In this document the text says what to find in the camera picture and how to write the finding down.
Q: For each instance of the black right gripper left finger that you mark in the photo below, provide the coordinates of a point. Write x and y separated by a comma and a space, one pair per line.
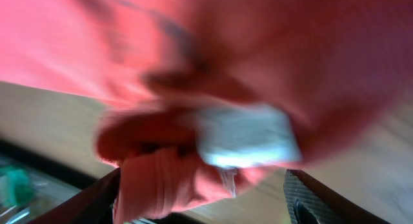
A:
92, 205

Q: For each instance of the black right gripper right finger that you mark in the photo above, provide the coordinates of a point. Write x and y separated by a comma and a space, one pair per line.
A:
310, 201

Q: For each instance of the orange printed t-shirt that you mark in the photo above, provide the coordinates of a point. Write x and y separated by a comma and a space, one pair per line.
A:
208, 97

